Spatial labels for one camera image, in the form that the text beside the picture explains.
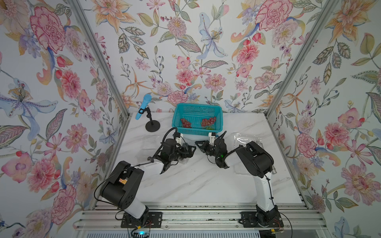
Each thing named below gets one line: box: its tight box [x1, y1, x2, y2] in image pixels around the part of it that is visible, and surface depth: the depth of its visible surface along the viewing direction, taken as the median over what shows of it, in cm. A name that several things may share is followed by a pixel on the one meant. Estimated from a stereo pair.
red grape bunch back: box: [201, 116, 217, 127], surface depth 116 cm
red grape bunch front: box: [180, 118, 192, 129], surface depth 113 cm
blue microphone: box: [134, 93, 153, 120], surface depth 97 cm
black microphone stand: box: [138, 107, 161, 133], surface depth 115 cm
